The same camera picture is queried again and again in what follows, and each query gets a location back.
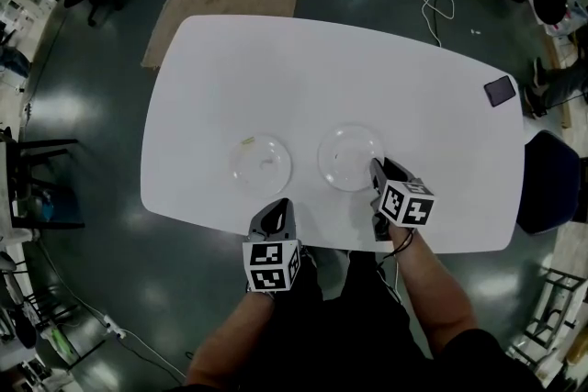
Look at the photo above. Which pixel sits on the clear glass plate yellow sticker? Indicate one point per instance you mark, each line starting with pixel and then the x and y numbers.
pixel 259 167

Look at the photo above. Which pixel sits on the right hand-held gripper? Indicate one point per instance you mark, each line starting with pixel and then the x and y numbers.
pixel 409 206

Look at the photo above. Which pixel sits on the person's black clothes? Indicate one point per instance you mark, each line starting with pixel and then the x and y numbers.
pixel 344 326

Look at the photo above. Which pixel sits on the person's left forearm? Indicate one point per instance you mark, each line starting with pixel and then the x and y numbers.
pixel 229 335

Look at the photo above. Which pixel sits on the black smartphone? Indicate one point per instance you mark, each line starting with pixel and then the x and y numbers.
pixel 500 91

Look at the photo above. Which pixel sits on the white power strip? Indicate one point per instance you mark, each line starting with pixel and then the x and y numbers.
pixel 114 327

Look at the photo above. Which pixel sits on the black metal frame rack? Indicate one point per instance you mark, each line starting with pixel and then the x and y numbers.
pixel 565 274

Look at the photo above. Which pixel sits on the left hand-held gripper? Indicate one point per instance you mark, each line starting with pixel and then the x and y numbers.
pixel 271 266

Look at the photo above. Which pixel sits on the black metal frame chair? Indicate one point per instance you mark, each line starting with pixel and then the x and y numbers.
pixel 46 143

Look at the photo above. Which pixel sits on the person's right forearm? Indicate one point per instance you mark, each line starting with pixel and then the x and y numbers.
pixel 436 289

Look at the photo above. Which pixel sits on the dark blue chair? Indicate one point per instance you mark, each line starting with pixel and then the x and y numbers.
pixel 549 183

